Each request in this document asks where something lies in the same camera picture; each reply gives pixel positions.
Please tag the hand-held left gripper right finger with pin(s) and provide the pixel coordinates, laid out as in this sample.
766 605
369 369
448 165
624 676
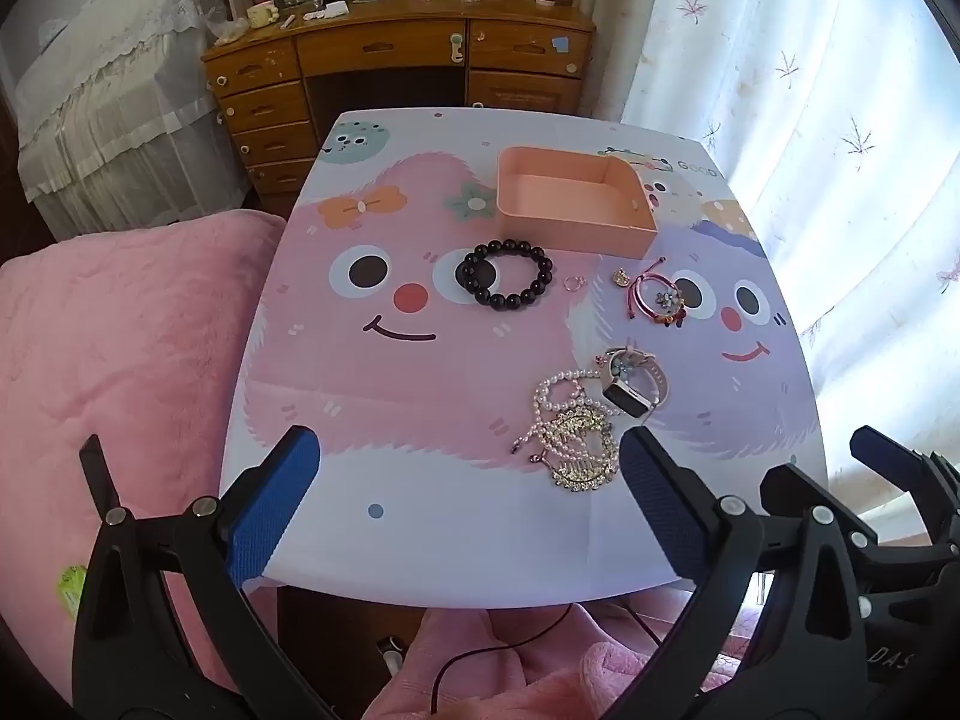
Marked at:
660 495

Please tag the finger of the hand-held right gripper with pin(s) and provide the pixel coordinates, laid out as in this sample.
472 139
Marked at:
889 454
795 491

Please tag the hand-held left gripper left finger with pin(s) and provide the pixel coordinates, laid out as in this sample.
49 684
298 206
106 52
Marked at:
277 495

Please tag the gold rhinestone hair ornament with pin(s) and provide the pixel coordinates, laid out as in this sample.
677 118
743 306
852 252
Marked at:
577 450

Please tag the wristwatch with blue flower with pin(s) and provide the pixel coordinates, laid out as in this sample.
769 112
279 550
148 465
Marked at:
626 396

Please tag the pink plastic tray box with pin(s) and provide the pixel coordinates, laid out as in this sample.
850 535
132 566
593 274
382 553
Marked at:
570 229

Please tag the white plug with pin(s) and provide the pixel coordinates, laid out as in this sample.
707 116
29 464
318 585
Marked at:
391 656

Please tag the pink cushion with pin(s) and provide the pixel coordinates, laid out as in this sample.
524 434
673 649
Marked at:
112 352

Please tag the small gold charm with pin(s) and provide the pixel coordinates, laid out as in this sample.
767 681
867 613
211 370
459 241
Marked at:
620 277

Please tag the green sticker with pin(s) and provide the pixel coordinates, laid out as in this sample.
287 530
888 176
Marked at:
71 589

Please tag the person's pink fleece clothing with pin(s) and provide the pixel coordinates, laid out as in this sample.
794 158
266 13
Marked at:
525 682

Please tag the white floral curtain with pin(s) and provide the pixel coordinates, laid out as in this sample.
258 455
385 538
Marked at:
787 52

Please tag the white lace cloth cover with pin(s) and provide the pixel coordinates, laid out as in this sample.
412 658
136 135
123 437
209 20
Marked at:
112 90

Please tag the clear plastic bag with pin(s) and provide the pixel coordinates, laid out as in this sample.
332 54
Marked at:
226 31

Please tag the wooden desk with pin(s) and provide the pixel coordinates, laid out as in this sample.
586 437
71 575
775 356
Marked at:
390 41

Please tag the ice cream shaped drawer knob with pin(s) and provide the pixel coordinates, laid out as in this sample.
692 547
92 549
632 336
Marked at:
456 46

